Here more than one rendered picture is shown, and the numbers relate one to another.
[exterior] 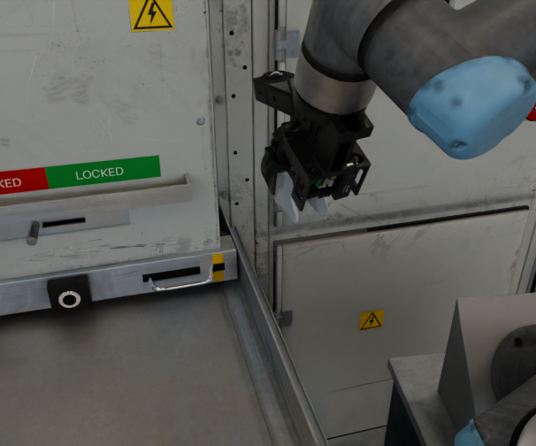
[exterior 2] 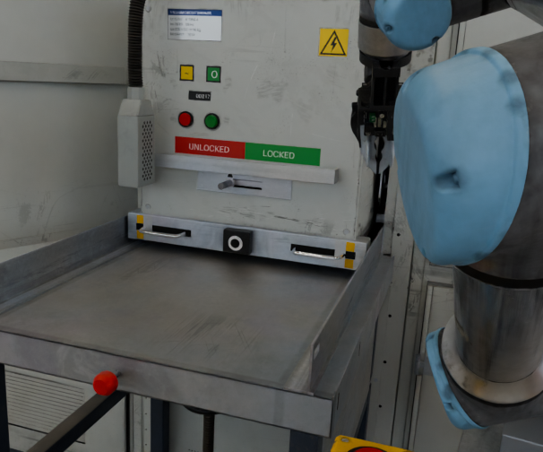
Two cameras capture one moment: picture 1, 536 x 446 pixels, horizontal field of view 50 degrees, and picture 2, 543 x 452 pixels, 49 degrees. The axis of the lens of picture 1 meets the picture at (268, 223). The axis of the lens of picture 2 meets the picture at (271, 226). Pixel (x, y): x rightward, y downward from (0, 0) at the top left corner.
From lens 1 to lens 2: 0.52 m
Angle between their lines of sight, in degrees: 34
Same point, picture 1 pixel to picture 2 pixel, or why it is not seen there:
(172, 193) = (321, 174)
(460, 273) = not seen: outside the picture
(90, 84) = (285, 89)
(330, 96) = (368, 40)
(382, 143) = not seen: outside the picture
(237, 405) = (305, 322)
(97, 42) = (295, 61)
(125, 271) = (279, 236)
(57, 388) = (199, 283)
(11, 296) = (202, 233)
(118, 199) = (281, 170)
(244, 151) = not seen: hidden behind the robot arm
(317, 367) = (455, 438)
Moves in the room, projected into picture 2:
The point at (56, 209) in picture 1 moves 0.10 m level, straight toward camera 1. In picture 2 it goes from (241, 168) to (229, 175)
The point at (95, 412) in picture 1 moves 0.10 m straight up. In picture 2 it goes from (211, 297) to (212, 244)
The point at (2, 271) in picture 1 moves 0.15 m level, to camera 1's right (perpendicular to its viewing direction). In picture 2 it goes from (202, 213) to (260, 225)
